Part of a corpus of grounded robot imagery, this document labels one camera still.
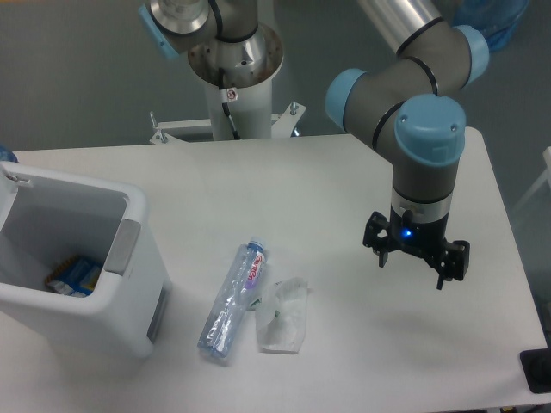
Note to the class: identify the white frame at right edge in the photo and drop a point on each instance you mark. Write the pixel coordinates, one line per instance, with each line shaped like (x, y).
(537, 187)

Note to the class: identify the blue object at left edge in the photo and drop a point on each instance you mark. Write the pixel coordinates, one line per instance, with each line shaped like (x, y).
(6, 155)

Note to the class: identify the black clamp at table edge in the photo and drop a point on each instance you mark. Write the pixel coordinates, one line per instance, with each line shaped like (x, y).
(536, 368)

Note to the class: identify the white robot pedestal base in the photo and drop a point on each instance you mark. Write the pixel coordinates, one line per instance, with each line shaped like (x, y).
(237, 79)

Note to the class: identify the blue snack packet in bin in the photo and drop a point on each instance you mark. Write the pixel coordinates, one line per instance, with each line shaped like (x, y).
(76, 277)

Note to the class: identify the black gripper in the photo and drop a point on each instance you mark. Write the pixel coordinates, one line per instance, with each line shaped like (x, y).
(418, 229)

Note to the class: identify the clear plastic water bottle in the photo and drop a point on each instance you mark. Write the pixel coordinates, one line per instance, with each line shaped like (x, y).
(232, 301)

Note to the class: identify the blue plastic bag on floor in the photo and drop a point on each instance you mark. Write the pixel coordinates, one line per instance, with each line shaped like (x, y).
(497, 20)

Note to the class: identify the white trash can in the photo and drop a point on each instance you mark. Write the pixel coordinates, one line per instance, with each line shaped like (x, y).
(48, 217)

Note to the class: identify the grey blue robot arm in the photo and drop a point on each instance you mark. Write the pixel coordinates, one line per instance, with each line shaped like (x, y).
(404, 114)

